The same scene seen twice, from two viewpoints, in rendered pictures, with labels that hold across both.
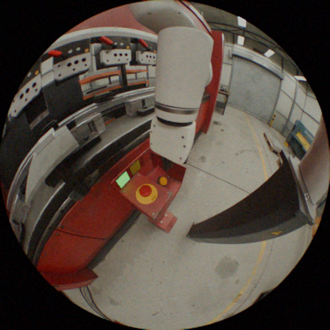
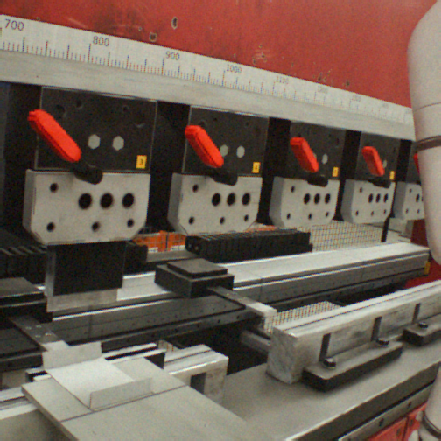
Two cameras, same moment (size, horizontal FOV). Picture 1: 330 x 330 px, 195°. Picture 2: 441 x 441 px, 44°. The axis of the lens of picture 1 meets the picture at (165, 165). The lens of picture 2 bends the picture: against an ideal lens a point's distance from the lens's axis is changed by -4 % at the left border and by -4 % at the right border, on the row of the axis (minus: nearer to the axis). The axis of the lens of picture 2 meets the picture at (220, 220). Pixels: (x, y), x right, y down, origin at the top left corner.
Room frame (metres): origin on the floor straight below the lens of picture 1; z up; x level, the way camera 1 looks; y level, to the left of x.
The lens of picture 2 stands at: (-0.42, 0.17, 1.33)
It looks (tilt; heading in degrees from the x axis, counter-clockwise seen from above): 10 degrees down; 11
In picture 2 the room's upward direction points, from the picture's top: 8 degrees clockwise
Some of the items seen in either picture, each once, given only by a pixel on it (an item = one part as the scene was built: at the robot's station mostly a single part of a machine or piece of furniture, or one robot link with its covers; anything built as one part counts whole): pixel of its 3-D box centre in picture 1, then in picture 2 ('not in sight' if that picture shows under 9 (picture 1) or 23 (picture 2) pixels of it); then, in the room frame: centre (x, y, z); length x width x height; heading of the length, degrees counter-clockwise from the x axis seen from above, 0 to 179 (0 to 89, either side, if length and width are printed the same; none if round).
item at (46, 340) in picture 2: (48, 130); (24, 317); (0.27, 0.57, 1.01); 0.26 x 0.12 x 0.05; 57
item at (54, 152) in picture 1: (46, 151); (150, 422); (0.11, 0.32, 1.00); 0.26 x 0.18 x 0.01; 57
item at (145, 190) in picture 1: (145, 192); not in sight; (0.12, 0.06, 0.79); 0.04 x 0.04 x 0.04
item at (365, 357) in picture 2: (155, 106); (356, 361); (0.67, 0.06, 0.89); 0.30 x 0.05 x 0.03; 147
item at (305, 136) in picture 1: (306, 148); not in sight; (1.18, -6.61, 0.87); 3.02 x 1.35 x 1.75; 148
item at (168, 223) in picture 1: (163, 219); not in sight; (0.15, 0.02, 0.06); 0.25 x 0.20 x 0.12; 57
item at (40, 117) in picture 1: (36, 111); (86, 269); (0.19, 0.44, 1.13); 0.10 x 0.02 x 0.10; 147
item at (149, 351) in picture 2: (55, 136); (99, 370); (0.22, 0.43, 0.98); 0.20 x 0.03 x 0.03; 147
